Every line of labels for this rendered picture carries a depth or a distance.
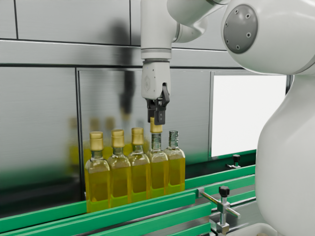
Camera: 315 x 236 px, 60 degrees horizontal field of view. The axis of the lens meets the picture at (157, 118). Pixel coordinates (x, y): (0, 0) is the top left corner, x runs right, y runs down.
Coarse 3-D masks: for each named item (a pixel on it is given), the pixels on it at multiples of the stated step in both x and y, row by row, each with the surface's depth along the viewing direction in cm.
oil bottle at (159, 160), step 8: (152, 152) 77; (160, 152) 78; (152, 160) 76; (160, 160) 77; (152, 168) 76; (160, 168) 77; (152, 176) 77; (160, 176) 78; (152, 184) 77; (160, 184) 78; (152, 192) 77; (160, 192) 78
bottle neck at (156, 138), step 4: (152, 136) 77; (156, 136) 77; (160, 136) 78; (152, 140) 78; (156, 140) 77; (160, 140) 78; (152, 144) 78; (156, 144) 77; (160, 144) 78; (152, 148) 78; (156, 148) 77; (160, 148) 78
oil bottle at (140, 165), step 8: (136, 160) 74; (144, 160) 75; (136, 168) 74; (144, 168) 75; (136, 176) 74; (144, 176) 75; (136, 184) 74; (144, 184) 76; (136, 192) 75; (144, 192) 76; (136, 200) 75
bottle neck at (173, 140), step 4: (172, 132) 80; (176, 132) 80; (168, 136) 81; (172, 136) 80; (176, 136) 80; (168, 140) 81; (172, 140) 80; (176, 140) 80; (172, 144) 80; (176, 144) 80
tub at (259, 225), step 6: (246, 228) 84; (252, 228) 84; (258, 228) 86; (264, 228) 86; (270, 228) 84; (228, 234) 81; (234, 234) 81; (240, 234) 82; (246, 234) 83; (252, 234) 85; (270, 234) 84; (276, 234) 82
